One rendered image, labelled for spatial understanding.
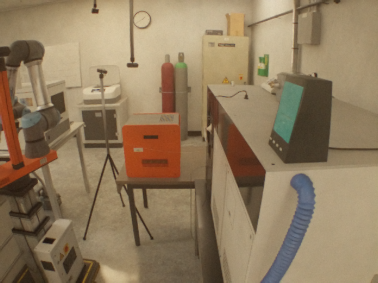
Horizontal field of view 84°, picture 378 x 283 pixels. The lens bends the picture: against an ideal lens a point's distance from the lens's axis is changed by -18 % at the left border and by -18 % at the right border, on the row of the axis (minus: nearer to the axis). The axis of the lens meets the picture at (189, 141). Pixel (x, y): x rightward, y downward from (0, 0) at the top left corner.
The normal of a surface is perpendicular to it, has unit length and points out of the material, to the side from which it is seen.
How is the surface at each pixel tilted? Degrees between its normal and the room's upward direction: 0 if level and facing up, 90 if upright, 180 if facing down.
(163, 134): 90
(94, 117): 90
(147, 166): 90
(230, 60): 90
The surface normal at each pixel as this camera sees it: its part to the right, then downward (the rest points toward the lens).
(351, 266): 0.03, 0.34
